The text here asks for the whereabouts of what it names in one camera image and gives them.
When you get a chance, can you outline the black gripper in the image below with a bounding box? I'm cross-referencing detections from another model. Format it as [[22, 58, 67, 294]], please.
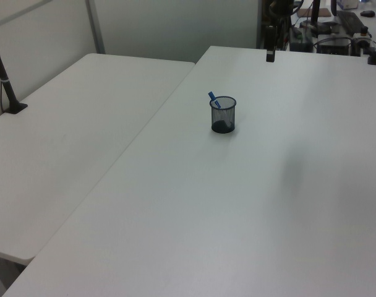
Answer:
[[265, 0, 301, 63]]

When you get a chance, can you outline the blue and white marker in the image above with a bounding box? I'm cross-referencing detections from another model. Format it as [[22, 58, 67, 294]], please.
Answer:
[[208, 91, 221, 110]]

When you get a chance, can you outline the dark green electronics box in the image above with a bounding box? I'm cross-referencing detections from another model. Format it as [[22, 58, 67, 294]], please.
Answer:
[[288, 25, 314, 52]]

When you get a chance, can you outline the black monitor stand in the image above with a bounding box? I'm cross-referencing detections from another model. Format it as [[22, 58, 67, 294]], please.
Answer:
[[300, 0, 341, 33]]

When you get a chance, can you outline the brown pad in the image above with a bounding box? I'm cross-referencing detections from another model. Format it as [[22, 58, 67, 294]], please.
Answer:
[[301, 8, 331, 18]]

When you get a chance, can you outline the grey electronics box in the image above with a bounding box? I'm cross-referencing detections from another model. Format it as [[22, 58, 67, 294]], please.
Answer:
[[317, 35, 353, 56]]

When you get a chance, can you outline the black keyboard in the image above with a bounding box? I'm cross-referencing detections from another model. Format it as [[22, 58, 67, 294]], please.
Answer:
[[337, 9, 365, 33]]

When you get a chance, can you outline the blue and white box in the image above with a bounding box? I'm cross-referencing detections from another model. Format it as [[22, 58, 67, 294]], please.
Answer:
[[335, 0, 360, 10]]

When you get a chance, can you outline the white device with black knob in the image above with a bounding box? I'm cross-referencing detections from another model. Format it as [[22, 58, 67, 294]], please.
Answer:
[[351, 26, 370, 57]]

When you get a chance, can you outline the black mesh pen cup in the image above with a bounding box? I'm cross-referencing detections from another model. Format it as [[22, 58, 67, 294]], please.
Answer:
[[210, 95, 237, 134]]

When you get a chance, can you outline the white side table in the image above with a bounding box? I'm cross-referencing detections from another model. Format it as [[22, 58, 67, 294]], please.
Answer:
[[0, 53, 197, 262]]

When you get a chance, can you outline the grey metal partition post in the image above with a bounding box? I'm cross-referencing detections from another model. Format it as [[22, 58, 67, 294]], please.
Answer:
[[85, 0, 106, 55]]

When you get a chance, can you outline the black camera pole with clamp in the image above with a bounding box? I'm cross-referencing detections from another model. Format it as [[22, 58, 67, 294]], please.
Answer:
[[0, 27, 29, 115]]

